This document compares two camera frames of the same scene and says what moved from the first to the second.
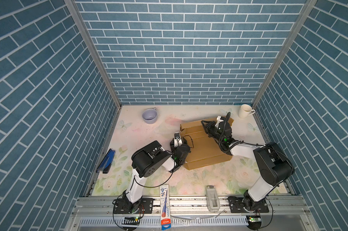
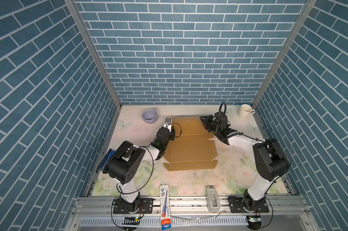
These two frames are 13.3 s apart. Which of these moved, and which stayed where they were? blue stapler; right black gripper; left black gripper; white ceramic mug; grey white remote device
Moved: left black gripper; right black gripper
Stayed: blue stapler; grey white remote device; white ceramic mug
